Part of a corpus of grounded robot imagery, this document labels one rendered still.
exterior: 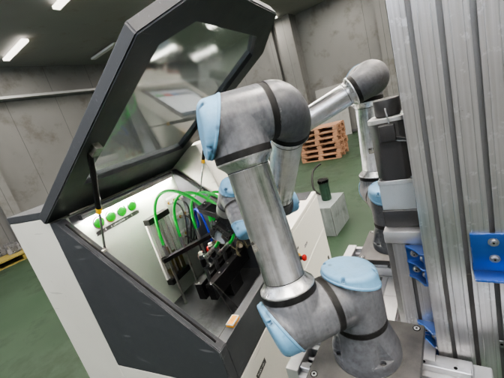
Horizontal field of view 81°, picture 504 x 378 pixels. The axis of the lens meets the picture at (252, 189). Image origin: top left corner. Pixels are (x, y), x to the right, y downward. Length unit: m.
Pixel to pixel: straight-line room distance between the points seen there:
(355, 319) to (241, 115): 0.46
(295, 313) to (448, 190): 0.39
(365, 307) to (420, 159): 0.32
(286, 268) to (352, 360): 0.27
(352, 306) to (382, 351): 0.14
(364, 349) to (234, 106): 0.56
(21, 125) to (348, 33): 9.89
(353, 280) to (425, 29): 0.48
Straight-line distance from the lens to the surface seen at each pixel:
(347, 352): 0.75
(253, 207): 0.55
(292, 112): 0.58
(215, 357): 1.09
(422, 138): 0.68
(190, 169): 1.65
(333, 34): 11.42
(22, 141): 9.60
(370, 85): 1.02
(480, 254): 0.77
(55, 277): 1.48
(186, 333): 1.10
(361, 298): 0.66
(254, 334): 1.25
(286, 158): 0.70
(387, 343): 0.75
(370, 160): 1.19
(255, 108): 0.55
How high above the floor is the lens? 1.63
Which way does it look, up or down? 14 degrees down
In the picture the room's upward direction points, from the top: 16 degrees counter-clockwise
